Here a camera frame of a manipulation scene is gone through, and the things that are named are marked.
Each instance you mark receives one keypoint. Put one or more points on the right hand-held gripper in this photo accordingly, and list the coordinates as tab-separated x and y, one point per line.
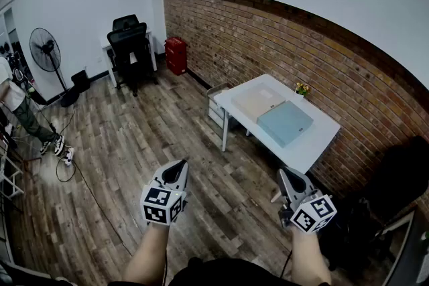
311	214

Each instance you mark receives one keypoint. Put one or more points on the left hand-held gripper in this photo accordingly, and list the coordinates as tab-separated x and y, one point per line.
157	207

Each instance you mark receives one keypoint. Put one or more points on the blue file box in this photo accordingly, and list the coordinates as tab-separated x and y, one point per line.
285	124

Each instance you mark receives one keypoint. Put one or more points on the beige file box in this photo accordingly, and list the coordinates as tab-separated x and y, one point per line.
256	100

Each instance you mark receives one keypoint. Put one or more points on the person's right forearm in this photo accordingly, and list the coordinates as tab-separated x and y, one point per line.
308	258

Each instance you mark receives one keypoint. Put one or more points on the person's left forearm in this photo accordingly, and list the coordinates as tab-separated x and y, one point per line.
147	254

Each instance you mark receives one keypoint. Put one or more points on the white table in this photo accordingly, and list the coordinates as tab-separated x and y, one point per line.
315	144

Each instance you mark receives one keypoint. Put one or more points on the potted yellow flower plant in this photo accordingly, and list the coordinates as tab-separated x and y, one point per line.
302	89

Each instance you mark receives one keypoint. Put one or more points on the white power strip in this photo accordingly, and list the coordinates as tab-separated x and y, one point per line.
68	157

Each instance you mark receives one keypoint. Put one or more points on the person's black shirt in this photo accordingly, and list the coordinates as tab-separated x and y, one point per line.
228	273

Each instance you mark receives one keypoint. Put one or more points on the red case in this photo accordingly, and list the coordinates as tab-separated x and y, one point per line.
176	55

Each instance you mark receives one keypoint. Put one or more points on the white desk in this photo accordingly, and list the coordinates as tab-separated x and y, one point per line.
405	244

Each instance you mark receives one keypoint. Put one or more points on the black waste bin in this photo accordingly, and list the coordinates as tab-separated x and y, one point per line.
80	82

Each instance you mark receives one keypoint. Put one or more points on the black mesh office chair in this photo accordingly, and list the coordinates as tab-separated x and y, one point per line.
130	50

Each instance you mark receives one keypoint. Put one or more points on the white metal rack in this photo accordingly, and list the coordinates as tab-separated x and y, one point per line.
11	177

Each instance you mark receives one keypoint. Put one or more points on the black pedestal fan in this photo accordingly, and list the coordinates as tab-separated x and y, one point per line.
45	48

